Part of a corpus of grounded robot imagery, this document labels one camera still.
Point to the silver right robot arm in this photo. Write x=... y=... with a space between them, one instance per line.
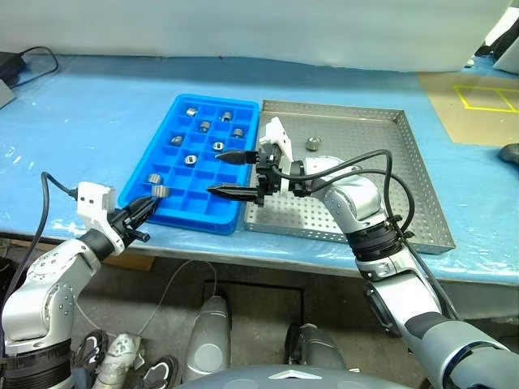
x=357 y=198

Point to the blue compartment tray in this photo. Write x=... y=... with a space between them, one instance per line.
x=190 y=202

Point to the blue table cover sheet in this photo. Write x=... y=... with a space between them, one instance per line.
x=101 y=113

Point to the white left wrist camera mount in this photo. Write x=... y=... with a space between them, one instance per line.
x=91 y=198

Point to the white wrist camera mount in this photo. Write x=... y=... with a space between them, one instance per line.
x=91 y=198
x=280 y=133

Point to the grey right robot leg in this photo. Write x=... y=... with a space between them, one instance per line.
x=316 y=348

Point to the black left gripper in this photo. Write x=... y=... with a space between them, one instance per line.
x=121 y=223

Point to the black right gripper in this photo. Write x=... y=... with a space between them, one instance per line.
x=267 y=178

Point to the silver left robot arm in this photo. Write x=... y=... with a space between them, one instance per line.
x=40 y=291

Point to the small white leaning board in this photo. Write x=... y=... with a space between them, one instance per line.
x=509 y=61

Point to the black power adapter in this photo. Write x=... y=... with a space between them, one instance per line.
x=8 y=65

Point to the perforated metal tray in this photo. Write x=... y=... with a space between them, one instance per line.
x=365 y=129

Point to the black bulky object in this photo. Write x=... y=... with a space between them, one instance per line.
x=504 y=40

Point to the black and white shoe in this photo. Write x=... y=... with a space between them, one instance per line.
x=158 y=373
x=91 y=350

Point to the grey robot torso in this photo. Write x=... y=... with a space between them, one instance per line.
x=263 y=379

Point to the white patterned bundle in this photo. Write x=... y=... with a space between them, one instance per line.
x=119 y=352

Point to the large white backdrop board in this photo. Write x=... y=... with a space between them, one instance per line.
x=243 y=28

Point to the brown cardboard mat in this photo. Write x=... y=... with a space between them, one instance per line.
x=446 y=117

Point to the black floor mat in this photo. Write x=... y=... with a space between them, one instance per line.
x=259 y=304

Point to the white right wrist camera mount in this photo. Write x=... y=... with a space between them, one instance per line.
x=280 y=133

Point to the grey robot leg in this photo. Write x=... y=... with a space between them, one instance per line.
x=316 y=348
x=211 y=340

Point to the grey handheld controller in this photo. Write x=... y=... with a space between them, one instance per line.
x=511 y=152

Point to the brown cardboard piece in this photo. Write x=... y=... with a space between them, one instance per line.
x=129 y=262

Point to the grey left robot leg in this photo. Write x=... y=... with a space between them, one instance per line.
x=211 y=340

